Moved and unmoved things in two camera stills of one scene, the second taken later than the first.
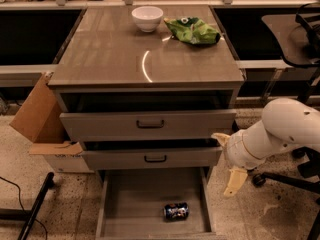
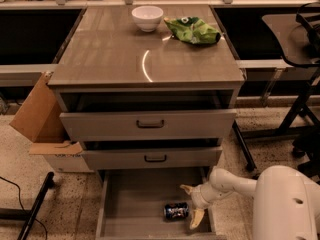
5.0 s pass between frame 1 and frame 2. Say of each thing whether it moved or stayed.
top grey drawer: stayed
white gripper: moved
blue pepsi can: stayed
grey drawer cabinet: stayed
